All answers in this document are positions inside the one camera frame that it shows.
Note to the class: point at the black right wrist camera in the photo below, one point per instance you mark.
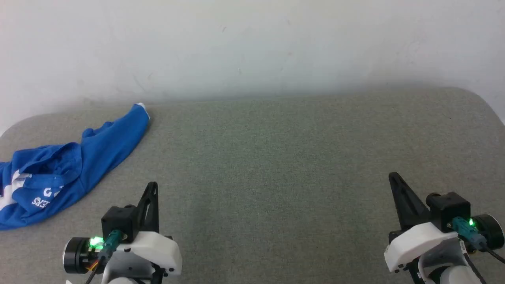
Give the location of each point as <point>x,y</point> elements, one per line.
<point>447,209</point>

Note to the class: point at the blue and white basketball shorts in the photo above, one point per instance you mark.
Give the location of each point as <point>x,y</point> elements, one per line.
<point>102,152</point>

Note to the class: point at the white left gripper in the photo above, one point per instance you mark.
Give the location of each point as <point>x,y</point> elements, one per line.
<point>158,250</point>

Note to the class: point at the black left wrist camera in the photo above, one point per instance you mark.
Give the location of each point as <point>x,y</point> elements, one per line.
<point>118,219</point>

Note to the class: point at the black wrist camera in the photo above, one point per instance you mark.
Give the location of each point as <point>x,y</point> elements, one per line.
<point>118,219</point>
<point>447,209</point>

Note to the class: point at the grey fabric sofa seat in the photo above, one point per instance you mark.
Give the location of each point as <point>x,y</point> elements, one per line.
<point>276,165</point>

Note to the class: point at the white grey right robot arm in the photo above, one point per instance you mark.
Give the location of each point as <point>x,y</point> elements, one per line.
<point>491,230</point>

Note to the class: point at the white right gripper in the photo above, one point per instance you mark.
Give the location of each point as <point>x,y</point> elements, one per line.
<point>418,240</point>

